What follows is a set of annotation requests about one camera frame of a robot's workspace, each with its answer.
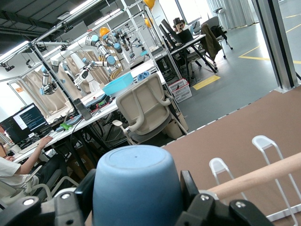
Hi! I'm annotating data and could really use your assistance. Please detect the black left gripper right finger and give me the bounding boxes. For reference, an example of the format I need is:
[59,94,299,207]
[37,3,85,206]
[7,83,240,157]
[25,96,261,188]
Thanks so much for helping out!
[175,169,276,226]

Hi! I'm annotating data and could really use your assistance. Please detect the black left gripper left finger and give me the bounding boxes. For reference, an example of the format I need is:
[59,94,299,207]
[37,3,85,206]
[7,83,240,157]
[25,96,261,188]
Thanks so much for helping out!
[0,168,97,226]

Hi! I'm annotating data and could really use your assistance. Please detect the blue plastic cup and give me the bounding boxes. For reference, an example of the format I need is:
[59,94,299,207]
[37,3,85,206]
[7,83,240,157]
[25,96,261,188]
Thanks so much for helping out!
[92,145,183,226]

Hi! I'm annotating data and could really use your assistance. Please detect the grey blue-jointed robot arm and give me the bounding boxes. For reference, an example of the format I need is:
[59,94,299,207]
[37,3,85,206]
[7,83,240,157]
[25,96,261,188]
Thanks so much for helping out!
[39,60,59,96]
[83,34,118,69]

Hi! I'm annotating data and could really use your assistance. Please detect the bare person forearm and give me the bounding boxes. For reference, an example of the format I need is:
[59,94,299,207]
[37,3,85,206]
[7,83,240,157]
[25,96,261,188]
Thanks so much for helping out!
[17,141,45,175]

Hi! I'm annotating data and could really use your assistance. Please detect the bare person hand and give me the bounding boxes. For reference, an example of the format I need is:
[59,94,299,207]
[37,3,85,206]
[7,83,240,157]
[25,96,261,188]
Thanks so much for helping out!
[38,136,54,149]

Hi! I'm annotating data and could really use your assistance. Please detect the white office chair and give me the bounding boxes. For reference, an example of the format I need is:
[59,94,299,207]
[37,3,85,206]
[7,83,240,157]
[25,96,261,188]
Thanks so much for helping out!
[0,164,79,210]

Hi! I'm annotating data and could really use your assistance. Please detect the seated person white shirt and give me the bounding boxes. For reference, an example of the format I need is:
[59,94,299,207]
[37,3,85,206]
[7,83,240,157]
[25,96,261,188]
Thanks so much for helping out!
[0,153,71,203]

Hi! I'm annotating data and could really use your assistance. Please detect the beige waste bin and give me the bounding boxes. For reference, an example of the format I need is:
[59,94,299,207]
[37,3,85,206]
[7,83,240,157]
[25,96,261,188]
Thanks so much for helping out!
[164,112,190,139]

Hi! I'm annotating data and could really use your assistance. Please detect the long white desk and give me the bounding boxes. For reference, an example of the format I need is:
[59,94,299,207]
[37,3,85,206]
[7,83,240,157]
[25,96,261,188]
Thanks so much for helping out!
[13,62,170,165]

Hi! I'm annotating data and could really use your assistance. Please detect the brown table mat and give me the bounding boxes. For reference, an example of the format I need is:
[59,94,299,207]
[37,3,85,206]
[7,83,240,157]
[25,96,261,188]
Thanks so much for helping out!
[84,85,301,226]

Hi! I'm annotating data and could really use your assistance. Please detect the black computer monitor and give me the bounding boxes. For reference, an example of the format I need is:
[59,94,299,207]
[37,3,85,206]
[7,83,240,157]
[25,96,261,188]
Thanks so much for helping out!
[0,103,49,145]

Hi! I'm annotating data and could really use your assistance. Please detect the white basket red rim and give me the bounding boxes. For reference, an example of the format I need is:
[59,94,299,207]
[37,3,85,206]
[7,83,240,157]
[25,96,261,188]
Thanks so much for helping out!
[167,79,193,104]

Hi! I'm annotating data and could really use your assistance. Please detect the beige office chair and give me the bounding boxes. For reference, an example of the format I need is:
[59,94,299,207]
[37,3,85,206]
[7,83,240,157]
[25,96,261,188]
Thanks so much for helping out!
[112,73,190,145]

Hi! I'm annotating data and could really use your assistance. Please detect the white robot arms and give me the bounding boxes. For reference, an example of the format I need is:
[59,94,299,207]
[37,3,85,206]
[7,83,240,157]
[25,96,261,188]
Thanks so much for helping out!
[21,53,113,118]

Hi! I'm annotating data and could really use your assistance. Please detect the blue plastic bin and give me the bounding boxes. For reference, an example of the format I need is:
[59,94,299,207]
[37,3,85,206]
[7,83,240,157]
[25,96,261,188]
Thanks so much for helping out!
[102,72,134,97]

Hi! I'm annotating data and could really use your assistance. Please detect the blue tape rolls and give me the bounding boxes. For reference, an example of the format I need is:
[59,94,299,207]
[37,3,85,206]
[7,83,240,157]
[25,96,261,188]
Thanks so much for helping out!
[137,71,151,82]

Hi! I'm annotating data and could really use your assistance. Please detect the olive jacket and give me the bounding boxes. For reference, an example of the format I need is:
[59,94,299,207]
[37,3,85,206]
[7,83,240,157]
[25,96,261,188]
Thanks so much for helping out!
[201,23,223,62]

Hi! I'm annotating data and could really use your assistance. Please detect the aluminium pillar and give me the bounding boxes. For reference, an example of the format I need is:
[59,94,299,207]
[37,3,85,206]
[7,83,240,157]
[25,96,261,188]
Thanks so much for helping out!
[255,0,301,94]

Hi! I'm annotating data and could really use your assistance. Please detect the black desk monitor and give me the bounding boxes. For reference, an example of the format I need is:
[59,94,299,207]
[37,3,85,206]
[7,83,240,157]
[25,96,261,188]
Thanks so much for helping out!
[158,19,179,48]

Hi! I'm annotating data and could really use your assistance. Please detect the white wire rack wooden rod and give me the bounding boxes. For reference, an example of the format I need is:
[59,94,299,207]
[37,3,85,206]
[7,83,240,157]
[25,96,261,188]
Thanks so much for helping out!
[206,135,301,223]

